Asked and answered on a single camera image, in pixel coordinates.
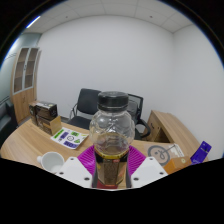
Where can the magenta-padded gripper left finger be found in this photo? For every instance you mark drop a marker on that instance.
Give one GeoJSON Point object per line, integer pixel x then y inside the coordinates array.
{"type": "Point", "coordinates": [78, 170]}

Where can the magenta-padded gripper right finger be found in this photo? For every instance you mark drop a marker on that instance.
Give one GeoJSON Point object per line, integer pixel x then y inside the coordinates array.
{"type": "Point", "coordinates": [144, 170]}

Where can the clear bottle with black cap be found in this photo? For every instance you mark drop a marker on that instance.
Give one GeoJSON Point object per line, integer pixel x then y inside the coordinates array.
{"type": "Point", "coordinates": [111, 133]}

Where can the white and grey mug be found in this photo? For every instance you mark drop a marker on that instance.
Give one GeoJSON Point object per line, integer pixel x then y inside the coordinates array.
{"type": "Point", "coordinates": [51, 161]}

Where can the orange box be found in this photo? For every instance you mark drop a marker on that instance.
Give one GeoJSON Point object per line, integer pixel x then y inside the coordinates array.
{"type": "Point", "coordinates": [176, 165]}

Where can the white sticker sheet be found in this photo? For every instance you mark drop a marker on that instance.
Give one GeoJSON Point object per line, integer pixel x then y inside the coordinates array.
{"type": "Point", "coordinates": [69, 137]}

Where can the wooden side desk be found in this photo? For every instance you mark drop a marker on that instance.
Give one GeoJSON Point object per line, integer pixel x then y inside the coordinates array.
{"type": "Point", "coordinates": [170, 128]}

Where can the tan cardboard box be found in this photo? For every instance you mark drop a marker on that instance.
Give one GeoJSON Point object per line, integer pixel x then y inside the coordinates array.
{"type": "Point", "coordinates": [50, 126]}

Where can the black mesh office chair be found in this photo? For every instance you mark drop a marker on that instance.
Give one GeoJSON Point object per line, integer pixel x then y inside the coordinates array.
{"type": "Point", "coordinates": [137, 113]}

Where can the purple standing card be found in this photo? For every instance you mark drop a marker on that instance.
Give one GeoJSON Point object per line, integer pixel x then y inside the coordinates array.
{"type": "Point", "coordinates": [200, 152]}

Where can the large dark brown box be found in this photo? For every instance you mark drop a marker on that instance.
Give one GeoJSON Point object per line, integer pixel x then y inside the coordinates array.
{"type": "Point", "coordinates": [46, 110]}

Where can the small dark brown box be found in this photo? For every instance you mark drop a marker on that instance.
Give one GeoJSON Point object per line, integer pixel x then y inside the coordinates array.
{"type": "Point", "coordinates": [32, 111]}

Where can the black sofa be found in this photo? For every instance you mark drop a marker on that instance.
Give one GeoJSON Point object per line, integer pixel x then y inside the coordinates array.
{"type": "Point", "coordinates": [6, 126]}

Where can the wooden shelf cabinet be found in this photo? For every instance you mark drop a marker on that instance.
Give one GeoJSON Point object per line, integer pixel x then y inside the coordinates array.
{"type": "Point", "coordinates": [23, 96]}

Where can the ceiling light strip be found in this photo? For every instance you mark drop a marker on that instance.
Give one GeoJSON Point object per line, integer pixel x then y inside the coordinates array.
{"type": "Point", "coordinates": [33, 22]}

